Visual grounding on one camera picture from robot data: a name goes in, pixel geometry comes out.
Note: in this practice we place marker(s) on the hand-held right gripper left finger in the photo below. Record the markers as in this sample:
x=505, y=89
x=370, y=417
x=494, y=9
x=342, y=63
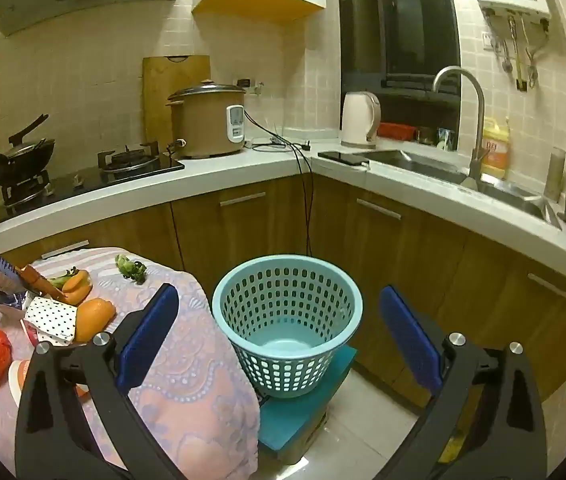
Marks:
x=147, y=336

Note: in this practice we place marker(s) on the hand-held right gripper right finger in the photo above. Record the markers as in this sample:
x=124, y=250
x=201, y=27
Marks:
x=410, y=341

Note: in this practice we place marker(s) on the light blue perforated plastic basket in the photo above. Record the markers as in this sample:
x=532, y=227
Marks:
x=287, y=310

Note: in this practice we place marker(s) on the pink patterned cloth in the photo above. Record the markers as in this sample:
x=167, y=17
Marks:
x=198, y=375

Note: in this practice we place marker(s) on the green leafy vegetable piece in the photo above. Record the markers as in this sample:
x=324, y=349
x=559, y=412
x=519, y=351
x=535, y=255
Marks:
x=130, y=267

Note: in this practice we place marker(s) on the white polka dot box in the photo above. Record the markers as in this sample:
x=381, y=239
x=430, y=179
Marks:
x=52, y=317

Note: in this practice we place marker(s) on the white red wrapper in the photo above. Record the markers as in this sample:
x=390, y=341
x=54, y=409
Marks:
x=30, y=334

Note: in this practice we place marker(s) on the white orange paper cup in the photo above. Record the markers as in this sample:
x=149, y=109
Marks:
x=17, y=380

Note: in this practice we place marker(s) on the teal box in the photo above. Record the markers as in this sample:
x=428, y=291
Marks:
x=295, y=420

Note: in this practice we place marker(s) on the black gas stove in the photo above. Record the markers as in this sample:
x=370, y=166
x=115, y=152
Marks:
x=83, y=180

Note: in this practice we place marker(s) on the steel sink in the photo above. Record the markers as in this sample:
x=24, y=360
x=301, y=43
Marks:
x=428, y=165

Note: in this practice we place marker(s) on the black smartphone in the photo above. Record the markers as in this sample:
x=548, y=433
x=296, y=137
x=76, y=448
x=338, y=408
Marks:
x=343, y=157

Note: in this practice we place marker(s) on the yellow detergent bottle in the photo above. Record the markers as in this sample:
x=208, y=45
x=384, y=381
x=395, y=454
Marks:
x=495, y=152

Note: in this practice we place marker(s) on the red container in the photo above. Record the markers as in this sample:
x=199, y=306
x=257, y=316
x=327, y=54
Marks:
x=396, y=131

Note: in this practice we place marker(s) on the steel cup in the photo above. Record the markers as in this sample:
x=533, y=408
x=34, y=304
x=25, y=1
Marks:
x=555, y=175

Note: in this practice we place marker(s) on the brown rice cooker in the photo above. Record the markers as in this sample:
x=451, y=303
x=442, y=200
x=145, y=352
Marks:
x=205, y=122

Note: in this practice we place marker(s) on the black wok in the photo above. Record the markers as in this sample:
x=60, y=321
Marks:
x=18, y=156

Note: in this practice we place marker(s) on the steel kitchen faucet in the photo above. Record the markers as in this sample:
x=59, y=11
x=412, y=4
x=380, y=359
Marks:
x=475, y=125

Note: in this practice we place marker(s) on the white electric kettle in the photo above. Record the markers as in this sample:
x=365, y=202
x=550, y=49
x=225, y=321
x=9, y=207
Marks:
x=358, y=120

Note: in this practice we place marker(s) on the wooden cutting board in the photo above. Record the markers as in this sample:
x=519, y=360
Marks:
x=163, y=90

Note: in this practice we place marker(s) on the hanging kitchen utensils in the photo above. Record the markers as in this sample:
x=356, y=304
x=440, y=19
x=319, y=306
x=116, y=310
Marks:
x=518, y=52

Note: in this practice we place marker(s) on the dark window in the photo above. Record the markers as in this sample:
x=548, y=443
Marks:
x=393, y=25

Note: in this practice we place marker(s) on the wall socket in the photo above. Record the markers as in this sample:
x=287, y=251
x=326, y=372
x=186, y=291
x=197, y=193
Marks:
x=487, y=40

